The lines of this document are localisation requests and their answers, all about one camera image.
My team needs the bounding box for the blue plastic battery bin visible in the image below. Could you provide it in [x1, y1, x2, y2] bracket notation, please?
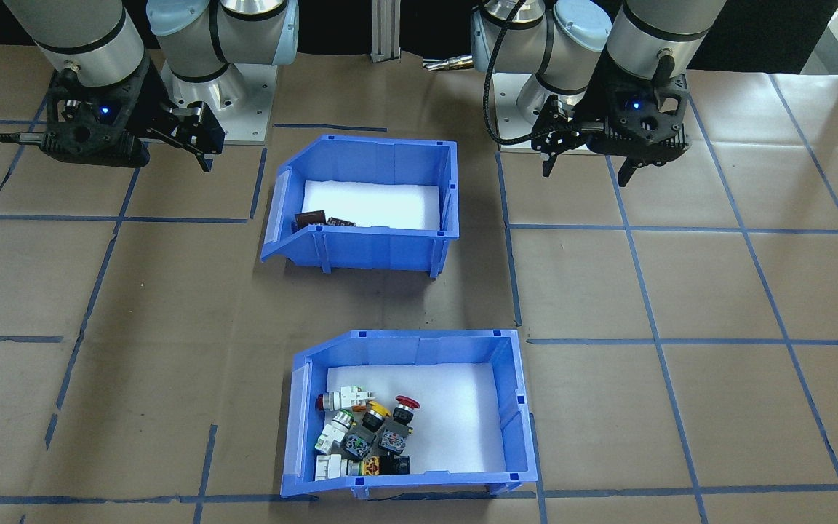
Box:
[260, 134, 460, 279]

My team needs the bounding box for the white foam pad, battery bin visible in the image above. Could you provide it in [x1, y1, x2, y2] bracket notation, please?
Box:
[303, 180, 440, 230]

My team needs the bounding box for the yellow mushroom push button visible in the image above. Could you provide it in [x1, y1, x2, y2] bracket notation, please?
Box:
[343, 400, 391, 458]

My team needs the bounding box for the red mushroom push button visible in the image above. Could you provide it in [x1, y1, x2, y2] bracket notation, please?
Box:
[379, 396, 421, 453]

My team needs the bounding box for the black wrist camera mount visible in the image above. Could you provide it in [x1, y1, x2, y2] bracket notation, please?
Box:
[583, 55, 690, 164]
[39, 55, 151, 170]

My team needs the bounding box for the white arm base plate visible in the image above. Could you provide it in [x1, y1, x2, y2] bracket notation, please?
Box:
[161, 62, 279, 146]
[495, 73, 609, 155]

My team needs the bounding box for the aluminium profile post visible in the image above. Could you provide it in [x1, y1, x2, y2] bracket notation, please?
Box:
[370, 0, 403, 63]

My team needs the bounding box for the white switch with red lamp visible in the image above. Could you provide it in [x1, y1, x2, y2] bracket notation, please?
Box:
[316, 386, 378, 413]

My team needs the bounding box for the white switch with green ring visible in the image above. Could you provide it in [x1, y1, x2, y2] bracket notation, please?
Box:
[314, 454, 363, 482]
[316, 410, 356, 453]

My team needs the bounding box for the black switch with yellow block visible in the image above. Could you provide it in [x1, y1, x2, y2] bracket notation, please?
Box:
[361, 454, 412, 477]

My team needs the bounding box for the blue plastic switch bin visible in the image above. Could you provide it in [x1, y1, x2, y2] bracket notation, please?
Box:
[280, 329, 538, 500]

